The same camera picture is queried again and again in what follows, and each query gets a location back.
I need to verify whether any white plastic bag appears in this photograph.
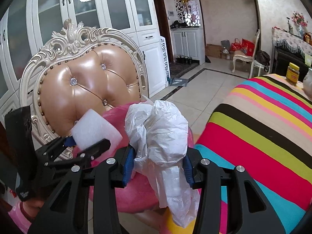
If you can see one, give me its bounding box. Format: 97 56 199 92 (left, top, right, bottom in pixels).
124 99 203 228

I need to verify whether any white carved floor panel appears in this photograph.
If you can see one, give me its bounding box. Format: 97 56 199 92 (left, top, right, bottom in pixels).
159 36 171 86

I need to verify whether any white foam block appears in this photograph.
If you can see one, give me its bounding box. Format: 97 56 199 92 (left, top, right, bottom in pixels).
71 108 123 151

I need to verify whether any cardboard box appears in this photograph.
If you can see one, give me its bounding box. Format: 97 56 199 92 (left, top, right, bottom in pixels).
205 43 223 59

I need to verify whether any ornate tan leather chair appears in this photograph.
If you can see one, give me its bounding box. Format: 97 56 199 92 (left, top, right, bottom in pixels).
19 20 150 162

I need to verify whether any white carved partition screen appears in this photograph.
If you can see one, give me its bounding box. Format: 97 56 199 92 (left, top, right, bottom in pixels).
171 0 203 29

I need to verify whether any lace piano cover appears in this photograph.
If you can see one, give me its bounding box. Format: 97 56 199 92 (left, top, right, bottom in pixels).
271 27 312 57

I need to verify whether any white glass door cabinet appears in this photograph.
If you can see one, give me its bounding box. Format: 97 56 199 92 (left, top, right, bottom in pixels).
0 0 169 129

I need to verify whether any black piano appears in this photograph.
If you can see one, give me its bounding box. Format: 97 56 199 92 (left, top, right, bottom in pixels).
275 47 312 79

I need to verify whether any white ornate dining chair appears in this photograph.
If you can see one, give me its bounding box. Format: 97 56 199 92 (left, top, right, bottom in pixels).
231 29 261 79

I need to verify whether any yellow lid jar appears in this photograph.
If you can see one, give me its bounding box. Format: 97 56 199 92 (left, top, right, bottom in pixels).
286 63 300 86

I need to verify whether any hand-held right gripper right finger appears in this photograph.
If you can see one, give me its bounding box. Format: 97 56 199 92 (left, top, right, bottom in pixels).
183 148 285 234

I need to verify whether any pink lined trash bin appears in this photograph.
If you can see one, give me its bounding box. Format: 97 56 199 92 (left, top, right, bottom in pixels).
73 102 197 214

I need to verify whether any vase of pink flowers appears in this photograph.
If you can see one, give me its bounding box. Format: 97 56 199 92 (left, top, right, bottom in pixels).
291 11 309 36

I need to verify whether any large red gift bag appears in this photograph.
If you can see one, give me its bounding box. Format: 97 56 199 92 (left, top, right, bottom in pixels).
241 38 255 56

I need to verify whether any grey packet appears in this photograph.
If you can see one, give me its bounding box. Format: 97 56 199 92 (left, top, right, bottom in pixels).
171 77 190 87

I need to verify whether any person's left forearm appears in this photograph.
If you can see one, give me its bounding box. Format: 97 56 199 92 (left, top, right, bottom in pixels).
7 197 45 233

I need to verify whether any dark wooden door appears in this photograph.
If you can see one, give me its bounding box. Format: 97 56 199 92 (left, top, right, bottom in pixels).
154 0 171 62

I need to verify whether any white low cabinet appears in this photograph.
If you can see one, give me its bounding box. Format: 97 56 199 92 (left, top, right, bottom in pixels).
171 27 207 65

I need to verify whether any striped tablecloth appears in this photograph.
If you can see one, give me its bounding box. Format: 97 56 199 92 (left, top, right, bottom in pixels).
192 74 312 234

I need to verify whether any small red gift bag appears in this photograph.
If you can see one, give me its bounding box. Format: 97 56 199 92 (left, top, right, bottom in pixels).
230 38 242 52

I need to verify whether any dark handbag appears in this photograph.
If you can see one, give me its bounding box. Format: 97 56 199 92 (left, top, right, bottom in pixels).
255 50 271 70

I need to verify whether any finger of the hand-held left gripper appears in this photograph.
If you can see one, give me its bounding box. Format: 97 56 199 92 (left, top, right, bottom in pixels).
45 138 112 170
35 136 76 158

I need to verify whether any patterned doormat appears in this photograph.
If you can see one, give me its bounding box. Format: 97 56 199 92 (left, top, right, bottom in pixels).
169 62 196 76

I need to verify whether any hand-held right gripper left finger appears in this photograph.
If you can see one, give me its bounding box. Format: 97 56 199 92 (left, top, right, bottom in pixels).
27 147 136 234

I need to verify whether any row of dark shoes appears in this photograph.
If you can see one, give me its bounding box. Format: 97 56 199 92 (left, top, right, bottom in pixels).
176 55 193 64

